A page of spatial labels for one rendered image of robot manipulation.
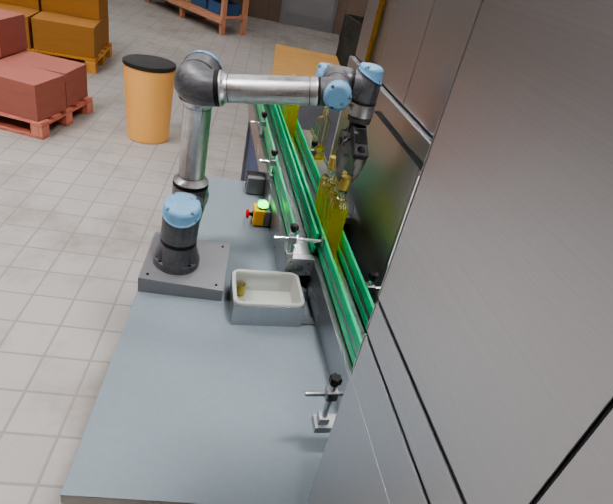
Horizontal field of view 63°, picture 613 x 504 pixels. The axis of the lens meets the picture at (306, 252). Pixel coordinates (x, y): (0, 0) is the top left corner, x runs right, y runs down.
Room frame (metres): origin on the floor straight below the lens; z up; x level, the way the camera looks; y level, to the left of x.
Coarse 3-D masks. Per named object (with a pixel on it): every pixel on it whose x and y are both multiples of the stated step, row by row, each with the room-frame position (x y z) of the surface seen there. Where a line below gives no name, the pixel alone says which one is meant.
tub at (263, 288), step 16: (240, 272) 1.32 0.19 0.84; (256, 272) 1.34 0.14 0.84; (272, 272) 1.36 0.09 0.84; (288, 272) 1.38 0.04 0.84; (256, 288) 1.33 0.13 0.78; (272, 288) 1.35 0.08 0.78; (288, 288) 1.36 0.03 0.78; (240, 304) 1.17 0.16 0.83; (256, 304) 1.18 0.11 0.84; (272, 304) 1.19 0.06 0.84; (288, 304) 1.21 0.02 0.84
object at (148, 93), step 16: (128, 64) 3.92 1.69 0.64; (144, 64) 3.98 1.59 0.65; (160, 64) 4.08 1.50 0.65; (128, 80) 3.93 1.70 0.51; (144, 80) 3.91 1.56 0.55; (160, 80) 3.96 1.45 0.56; (128, 96) 3.94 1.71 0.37; (144, 96) 3.91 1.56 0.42; (160, 96) 3.97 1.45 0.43; (128, 112) 3.96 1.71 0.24; (144, 112) 3.92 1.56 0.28; (160, 112) 3.98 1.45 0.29; (128, 128) 3.97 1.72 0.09; (144, 128) 3.93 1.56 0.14; (160, 128) 4.00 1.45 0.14
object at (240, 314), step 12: (312, 288) 1.36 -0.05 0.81; (312, 300) 1.33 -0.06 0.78; (240, 312) 1.17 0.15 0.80; (252, 312) 1.18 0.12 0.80; (264, 312) 1.19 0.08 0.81; (276, 312) 1.20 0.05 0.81; (288, 312) 1.21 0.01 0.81; (300, 312) 1.22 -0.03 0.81; (312, 312) 1.30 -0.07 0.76; (240, 324) 1.17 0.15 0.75; (252, 324) 1.18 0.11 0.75; (264, 324) 1.19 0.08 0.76; (276, 324) 1.20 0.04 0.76; (288, 324) 1.21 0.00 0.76; (300, 324) 1.22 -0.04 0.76; (312, 324) 1.25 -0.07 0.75
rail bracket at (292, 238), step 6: (294, 228) 1.39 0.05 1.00; (288, 234) 1.41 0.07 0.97; (294, 234) 1.40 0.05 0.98; (288, 240) 1.39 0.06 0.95; (294, 240) 1.39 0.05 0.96; (300, 240) 1.41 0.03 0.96; (306, 240) 1.41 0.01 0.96; (312, 240) 1.42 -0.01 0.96; (318, 240) 1.43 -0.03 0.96; (324, 240) 1.42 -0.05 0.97; (288, 246) 1.40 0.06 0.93; (288, 252) 1.40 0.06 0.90
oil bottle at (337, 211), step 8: (336, 200) 1.48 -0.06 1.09; (344, 200) 1.49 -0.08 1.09; (328, 208) 1.51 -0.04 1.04; (336, 208) 1.47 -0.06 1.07; (344, 208) 1.48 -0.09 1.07; (328, 216) 1.49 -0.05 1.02; (336, 216) 1.47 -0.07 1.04; (344, 216) 1.48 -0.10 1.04; (328, 224) 1.47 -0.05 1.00; (336, 224) 1.47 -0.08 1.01; (328, 232) 1.47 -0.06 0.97; (336, 232) 1.48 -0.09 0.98; (328, 240) 1.47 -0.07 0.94; (336, 240) 1.48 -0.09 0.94; (336, 248) 1.48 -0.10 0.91
